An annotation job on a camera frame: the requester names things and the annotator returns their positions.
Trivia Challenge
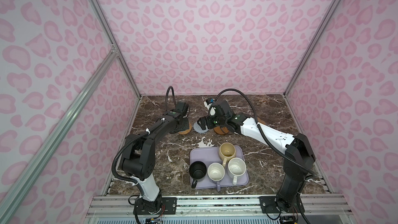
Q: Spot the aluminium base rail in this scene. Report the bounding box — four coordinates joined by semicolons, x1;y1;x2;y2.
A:
84;194;356;224

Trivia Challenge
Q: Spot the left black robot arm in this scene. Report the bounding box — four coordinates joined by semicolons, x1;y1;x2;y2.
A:
112;101;190;203

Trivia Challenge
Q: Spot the light blue woven coaster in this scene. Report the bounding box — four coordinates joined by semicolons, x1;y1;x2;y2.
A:
193;122;208;134

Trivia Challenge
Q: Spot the aluminium corner frame post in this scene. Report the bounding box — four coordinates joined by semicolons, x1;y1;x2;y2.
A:
283;0;343;98

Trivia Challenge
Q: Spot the left diagonal aluminium beam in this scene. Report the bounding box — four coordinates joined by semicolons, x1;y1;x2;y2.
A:
1;50;119;224

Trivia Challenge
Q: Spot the brown round wooden coaster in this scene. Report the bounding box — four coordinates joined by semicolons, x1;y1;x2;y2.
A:
214;127;230;135

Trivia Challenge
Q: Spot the beige tan mug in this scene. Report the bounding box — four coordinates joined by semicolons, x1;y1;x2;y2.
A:
218;142;236;168

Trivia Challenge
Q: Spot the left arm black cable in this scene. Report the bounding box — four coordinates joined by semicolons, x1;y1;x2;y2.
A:
164;85;177;113

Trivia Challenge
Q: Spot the black mug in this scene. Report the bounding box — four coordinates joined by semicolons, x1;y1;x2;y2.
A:
189;161;207;189

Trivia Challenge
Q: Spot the cork flower-shaped coaster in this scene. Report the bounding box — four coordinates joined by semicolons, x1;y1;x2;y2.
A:
258;117;266;125

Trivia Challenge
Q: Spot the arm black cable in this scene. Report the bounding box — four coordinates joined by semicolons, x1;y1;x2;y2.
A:
208;88;315;175
164;85;177;113

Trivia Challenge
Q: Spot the left rear aluminium post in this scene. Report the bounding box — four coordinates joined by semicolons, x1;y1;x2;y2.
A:
88;0;142;99

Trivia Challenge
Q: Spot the white cream mug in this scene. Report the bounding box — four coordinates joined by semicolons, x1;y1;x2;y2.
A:
227;157;247;185

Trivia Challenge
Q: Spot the round rattan wicker coaster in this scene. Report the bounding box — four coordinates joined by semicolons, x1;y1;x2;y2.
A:
178;123;192;135

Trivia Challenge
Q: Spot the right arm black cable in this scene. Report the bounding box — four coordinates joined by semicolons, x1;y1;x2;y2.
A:
208;88;315;175

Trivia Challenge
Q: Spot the lavender rectangular tray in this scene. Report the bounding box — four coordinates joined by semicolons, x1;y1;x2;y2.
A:
190;147;249;189

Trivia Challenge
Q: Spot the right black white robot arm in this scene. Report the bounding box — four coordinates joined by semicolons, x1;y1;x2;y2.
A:
193;98;317;212

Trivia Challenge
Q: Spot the white mug grey handle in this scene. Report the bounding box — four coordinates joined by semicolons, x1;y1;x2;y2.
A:
207;163;225;191

